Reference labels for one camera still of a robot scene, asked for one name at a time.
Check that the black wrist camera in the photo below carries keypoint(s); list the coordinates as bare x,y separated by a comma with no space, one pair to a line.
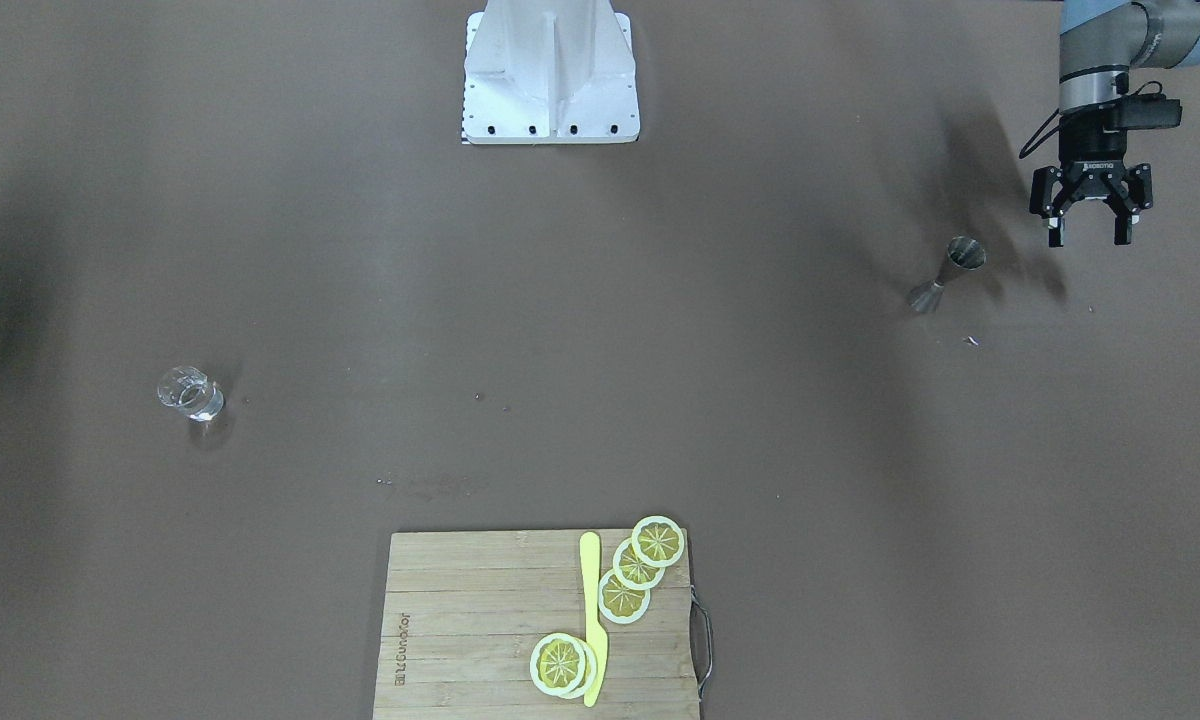
1147,111

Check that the clear glass measuring cup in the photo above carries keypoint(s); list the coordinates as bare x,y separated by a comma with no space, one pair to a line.
189,391

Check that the wooden cutting board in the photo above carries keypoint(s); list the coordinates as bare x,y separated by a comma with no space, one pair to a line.
463,610

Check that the yellow plastic knife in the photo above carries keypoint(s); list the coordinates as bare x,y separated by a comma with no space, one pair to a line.
595,634

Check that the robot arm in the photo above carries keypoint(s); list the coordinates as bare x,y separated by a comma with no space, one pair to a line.
1101,44

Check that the steel double jigger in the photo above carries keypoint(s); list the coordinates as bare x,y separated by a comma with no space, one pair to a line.
963,254

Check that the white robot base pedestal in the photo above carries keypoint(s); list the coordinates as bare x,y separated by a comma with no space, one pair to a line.
549,73

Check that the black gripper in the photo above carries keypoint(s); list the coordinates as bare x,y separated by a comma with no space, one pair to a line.
1088,146

